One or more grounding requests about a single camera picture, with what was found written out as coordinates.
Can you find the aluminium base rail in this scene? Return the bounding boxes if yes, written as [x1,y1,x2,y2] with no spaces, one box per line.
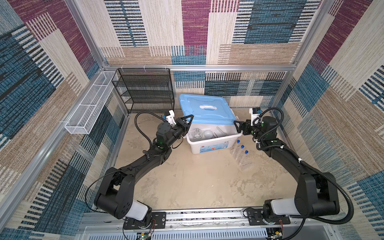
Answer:
[75,208,335,240]

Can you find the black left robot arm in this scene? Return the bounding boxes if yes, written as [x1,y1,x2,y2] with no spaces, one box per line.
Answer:
[94,115,194,219]

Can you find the white ceramic pestle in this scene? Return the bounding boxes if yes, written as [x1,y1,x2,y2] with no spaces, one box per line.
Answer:
[216,127,227,137]

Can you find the white wire mesh basket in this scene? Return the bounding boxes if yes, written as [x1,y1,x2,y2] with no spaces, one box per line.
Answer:
[65,71,115,135]

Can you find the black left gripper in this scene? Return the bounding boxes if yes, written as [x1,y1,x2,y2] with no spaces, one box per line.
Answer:
[165,115,192,150]

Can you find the white ceramic mortar bowl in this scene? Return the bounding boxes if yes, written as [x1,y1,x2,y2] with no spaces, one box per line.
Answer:
[204,130,214,140]

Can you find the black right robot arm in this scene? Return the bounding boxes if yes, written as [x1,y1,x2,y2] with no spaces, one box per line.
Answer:
[234,116,355,225]

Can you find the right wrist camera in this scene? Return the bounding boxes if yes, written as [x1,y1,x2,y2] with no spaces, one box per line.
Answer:
[249,107,262,126]

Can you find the clear glass flask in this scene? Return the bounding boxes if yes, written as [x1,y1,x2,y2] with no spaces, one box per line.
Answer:
[191,128,204,142]

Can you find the black wire shelf rack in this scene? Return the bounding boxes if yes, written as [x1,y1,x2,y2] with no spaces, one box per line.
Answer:
[112,68,175,114]

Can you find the blue-capped test tube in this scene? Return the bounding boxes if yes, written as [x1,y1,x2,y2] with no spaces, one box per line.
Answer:
[238,150,250,169]
[235,145,245,162]

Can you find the blue plastic bin lid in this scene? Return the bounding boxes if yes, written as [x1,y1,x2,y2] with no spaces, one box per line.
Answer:
[179,94,236,125]

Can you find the test tube with blue cap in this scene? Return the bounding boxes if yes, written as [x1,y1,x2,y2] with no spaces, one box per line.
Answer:
[230,140,240,156]

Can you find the white plastic storage bin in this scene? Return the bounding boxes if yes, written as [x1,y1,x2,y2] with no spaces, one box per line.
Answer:
[185,123,242,154]

